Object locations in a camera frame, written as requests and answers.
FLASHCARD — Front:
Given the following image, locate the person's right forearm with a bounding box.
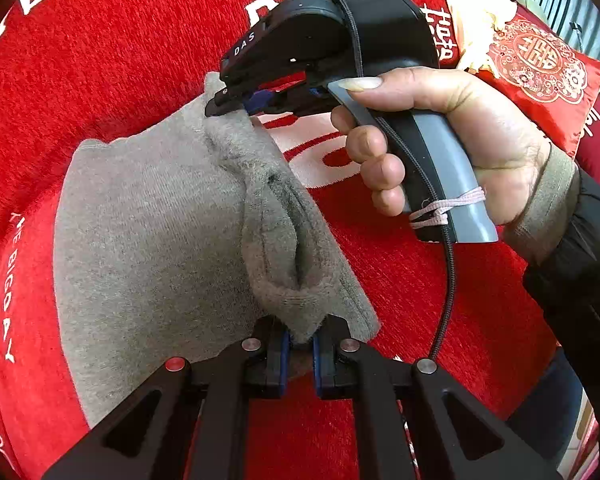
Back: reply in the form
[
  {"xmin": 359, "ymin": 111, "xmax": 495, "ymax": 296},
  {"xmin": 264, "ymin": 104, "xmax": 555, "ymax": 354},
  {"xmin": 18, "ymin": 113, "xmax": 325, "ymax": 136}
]
[{"xmin": 502, "ymin": 145, "xmax": 600, "ymax": 461}]

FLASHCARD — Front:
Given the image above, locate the red printed blanket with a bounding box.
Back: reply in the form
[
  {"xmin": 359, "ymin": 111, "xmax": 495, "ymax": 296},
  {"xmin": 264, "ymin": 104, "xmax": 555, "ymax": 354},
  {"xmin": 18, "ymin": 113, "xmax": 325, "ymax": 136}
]
[{"xmin": 0, "ymin": 0, "xmax": 600, "ymax": 480}]

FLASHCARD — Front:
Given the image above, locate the person's right hand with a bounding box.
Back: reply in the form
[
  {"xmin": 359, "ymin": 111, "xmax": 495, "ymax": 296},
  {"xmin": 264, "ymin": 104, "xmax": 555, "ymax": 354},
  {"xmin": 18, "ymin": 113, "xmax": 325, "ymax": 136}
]
[{"xmin": 330, "ymin": 66, "xmax": 554, "ymax": 227}]

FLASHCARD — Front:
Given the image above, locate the grey fleece sweater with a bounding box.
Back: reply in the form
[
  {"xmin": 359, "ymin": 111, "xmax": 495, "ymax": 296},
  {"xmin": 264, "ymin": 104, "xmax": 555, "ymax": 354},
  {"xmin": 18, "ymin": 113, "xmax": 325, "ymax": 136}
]
[{"xmin": 52, "ymin": 71, "xmax": 381, "ymax": 428}]

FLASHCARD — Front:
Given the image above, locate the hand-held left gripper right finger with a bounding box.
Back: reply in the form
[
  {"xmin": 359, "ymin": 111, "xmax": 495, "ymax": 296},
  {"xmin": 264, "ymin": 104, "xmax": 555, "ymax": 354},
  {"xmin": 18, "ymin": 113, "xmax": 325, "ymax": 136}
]
[{"xmin": 310, "ymin": 314, "xmax": 563, "ymax": 480}]

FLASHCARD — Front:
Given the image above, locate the dark blue cloth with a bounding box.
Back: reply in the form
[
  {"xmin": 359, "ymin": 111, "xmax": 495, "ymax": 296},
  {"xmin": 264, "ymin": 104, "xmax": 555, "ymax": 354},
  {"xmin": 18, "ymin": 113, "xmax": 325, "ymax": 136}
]
[{"xmin": 507, "ymin": 347, "xmax": 588, "ymax": 461}]

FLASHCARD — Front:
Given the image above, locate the cream ruffled cloth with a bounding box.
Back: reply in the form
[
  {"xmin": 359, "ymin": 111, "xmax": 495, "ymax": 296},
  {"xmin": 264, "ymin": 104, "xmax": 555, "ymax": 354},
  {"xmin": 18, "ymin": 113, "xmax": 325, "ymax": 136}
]
[{"xmin": 441, "ymin": 0, "xmax": 520, "ymax": 75}]

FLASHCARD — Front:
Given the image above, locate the pink string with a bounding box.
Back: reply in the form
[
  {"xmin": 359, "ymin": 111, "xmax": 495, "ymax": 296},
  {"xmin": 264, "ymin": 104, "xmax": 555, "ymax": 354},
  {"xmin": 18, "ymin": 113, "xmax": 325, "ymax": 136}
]
[{"xmin": 409, "ymin": 186, "xmax": 487, "ymax": 229}]

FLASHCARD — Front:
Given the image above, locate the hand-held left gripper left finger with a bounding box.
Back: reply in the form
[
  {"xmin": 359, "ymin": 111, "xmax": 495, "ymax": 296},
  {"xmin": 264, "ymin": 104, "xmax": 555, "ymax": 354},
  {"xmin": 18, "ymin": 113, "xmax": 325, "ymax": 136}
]
[{"xmin": 42, "ymin": 316, "xmax": 292, "ymax": 480}]

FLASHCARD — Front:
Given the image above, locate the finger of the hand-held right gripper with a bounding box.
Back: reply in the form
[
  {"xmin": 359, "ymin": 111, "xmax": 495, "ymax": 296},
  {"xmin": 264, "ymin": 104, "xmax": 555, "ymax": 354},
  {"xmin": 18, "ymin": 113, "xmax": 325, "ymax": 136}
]
[
  {"xmin": 245, "ymin": 84, "xmax": 339, "ymax": 117},
  {"xmin": 204, "ymin": 15, "xmax": 307, "ymax": 118}
]

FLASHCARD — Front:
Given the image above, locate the black braided cable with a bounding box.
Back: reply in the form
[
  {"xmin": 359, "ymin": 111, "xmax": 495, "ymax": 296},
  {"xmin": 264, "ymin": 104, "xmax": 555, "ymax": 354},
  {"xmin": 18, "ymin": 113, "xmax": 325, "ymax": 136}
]
[{"xmin": 325, "ymin": 0, "xmax": 457, "ymax": 362}]

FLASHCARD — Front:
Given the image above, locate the red embroidered cushion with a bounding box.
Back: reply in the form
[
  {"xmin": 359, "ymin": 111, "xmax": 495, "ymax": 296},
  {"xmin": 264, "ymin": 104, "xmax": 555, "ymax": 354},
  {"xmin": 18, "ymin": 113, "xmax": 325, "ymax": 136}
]
[{"xmin": 474, "ymin": 2, "xmax": 600, "ymax": 157}]

